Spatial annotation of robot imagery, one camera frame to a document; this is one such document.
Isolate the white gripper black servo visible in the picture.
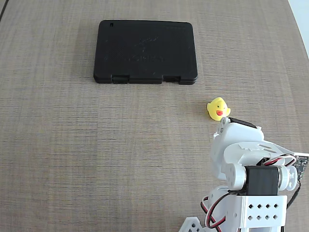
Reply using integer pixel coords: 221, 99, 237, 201
209, 117, 264, 171

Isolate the yellow rubber duck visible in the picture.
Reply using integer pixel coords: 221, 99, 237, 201
207, 97, 231, 121

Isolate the white perforated base piece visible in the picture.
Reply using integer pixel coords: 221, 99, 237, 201
180, 217, 206, 232

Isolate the black plastic case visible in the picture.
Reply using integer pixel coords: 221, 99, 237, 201
93, 20, 199, 85

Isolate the red white black wrist wire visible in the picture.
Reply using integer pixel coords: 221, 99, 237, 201
262, 155, 297, 168

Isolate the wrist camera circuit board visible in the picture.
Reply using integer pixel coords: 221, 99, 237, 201
293, 152, 309, 181

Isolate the black camera cable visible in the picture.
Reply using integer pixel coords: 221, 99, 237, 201
286, 180, 301, 209

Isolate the red black white servo cable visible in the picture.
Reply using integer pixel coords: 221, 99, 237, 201
201, 190, 233, 230

